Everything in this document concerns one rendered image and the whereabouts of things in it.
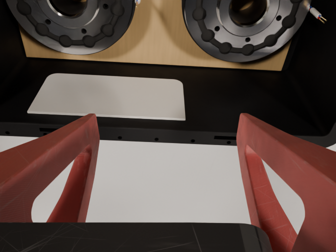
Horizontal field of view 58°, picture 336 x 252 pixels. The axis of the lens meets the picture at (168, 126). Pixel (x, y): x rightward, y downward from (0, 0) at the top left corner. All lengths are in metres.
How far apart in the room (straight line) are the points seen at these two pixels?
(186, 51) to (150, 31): 0.04
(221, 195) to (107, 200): 0.25
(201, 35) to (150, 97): 0.07
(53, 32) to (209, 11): 0.13
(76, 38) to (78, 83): 0.04
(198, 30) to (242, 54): 0.05
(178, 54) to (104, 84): 0.08
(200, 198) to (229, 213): 0.09
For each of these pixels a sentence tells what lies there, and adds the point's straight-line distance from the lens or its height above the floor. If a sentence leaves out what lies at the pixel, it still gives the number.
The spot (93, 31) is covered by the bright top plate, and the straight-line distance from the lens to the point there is 0.27.
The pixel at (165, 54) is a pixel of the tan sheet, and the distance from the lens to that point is 0.31.
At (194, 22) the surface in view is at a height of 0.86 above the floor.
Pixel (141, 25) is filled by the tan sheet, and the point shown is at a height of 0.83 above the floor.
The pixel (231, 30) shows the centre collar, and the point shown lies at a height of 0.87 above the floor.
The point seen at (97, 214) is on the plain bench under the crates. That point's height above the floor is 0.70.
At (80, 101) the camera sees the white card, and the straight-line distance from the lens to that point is 0.26.
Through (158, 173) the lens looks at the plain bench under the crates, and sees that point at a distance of 0.62.
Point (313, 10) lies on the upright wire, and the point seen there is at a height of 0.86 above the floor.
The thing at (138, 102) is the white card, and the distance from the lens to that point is 0.26.
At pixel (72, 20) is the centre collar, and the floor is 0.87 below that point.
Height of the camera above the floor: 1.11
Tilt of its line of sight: 50 degrees down
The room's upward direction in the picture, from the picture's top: 180 degrees clockwise
